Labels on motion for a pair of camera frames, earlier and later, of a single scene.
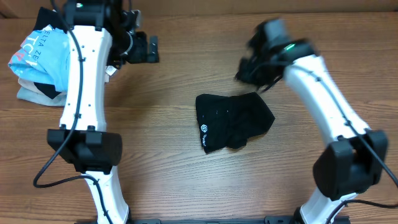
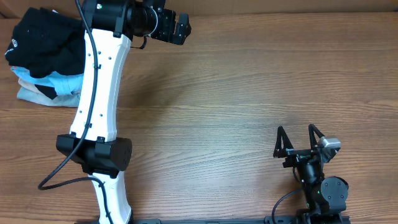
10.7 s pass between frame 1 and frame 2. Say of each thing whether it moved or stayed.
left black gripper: moved
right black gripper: moved
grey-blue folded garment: stayed
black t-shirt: moved
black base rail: stayed
